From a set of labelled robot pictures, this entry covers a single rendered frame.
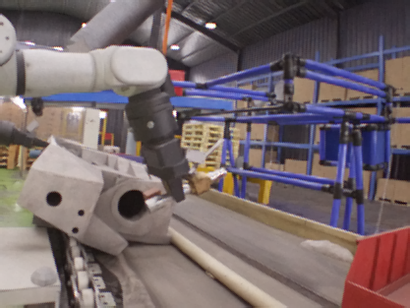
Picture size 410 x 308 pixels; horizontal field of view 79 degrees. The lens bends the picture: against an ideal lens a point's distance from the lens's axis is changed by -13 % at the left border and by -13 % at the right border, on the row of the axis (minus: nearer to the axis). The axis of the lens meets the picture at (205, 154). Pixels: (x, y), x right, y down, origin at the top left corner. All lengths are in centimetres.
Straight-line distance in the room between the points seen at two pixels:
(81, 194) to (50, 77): 28
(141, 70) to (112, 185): 35
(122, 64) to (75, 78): 8
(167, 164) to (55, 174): 24
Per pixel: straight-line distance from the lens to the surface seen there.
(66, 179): 62
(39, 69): 45
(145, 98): 51
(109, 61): 47
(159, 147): 51
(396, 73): 1012
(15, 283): 50
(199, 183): 58
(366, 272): 60
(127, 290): 59
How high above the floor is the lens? 103
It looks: 1 degrees down
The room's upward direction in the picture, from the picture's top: 6 degrees clockwise
